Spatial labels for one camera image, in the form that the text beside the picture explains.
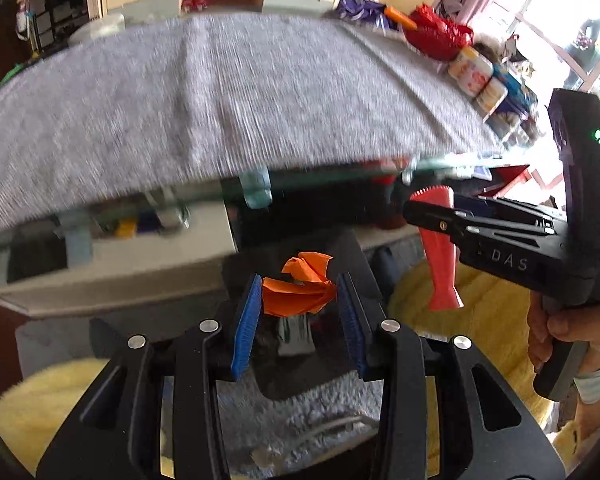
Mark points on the white green medicine packet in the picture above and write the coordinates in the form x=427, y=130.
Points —
x=295, y=335

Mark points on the white round stool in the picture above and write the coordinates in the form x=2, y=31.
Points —
x=97, y=27

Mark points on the person's right hand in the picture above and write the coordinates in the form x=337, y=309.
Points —
x=590, y=325

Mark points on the white bottle pink label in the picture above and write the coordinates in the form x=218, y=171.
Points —
x=472, y=70

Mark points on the glass coffee table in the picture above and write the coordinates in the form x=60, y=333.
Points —
x=130, y=280

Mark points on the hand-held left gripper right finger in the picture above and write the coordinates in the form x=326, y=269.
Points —
x=352, y=332

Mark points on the blue tin box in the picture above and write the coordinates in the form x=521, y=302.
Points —
x=517, y=92

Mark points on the person's yellow fleece left leg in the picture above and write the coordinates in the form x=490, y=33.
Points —
x=30, y=410

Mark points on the red plastic fish-shaped piece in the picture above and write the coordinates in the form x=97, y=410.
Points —
x=440, y=272

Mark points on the grey woven tablecloth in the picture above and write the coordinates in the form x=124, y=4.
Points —
x=205, y=110

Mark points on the storage rack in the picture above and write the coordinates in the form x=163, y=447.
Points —
x=50, y=20

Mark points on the window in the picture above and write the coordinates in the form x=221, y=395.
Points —
x=565, y=15

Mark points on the red slippers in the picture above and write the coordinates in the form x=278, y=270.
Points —
x=192, y=5

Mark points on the white bottle orange label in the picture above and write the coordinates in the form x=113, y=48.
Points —
x=492, y=97

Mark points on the purple plastic bag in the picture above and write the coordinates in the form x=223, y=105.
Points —
x=362, y=10

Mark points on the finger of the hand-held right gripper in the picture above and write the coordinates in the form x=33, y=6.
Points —
x=520, y=215
x=430, y=217

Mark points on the grey fluffy rug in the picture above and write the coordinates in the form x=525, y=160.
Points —
x=260, y=410

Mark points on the orange tube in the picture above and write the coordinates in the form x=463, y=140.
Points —
x=400, y=17

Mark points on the orange paper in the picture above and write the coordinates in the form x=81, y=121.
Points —
x=300, y=295

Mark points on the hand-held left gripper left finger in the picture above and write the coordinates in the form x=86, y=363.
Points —
x=245, y=332

